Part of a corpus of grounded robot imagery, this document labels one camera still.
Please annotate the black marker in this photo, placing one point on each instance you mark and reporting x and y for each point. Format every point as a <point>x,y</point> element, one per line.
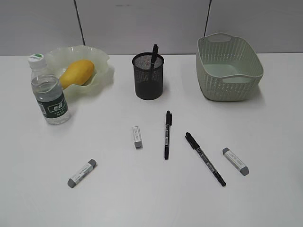
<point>154,55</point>
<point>195,146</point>
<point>167,134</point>

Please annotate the yellow mango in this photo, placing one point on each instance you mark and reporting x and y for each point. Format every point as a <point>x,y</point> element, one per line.
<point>78,73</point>

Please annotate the white eraser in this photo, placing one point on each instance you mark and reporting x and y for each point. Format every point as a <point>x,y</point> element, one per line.
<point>236,162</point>
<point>137,137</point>
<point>82,173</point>

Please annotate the clear water bottle green label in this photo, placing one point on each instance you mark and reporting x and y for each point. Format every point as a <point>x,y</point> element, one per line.
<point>48,91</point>

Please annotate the black mesh pen holder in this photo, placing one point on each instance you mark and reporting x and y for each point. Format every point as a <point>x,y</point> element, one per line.
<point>148,82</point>

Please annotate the pale green plastic basket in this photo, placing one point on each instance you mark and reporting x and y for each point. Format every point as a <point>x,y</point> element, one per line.
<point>228,69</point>

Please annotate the translucent green wavy plate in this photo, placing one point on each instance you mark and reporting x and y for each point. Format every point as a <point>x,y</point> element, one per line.
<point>60,59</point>

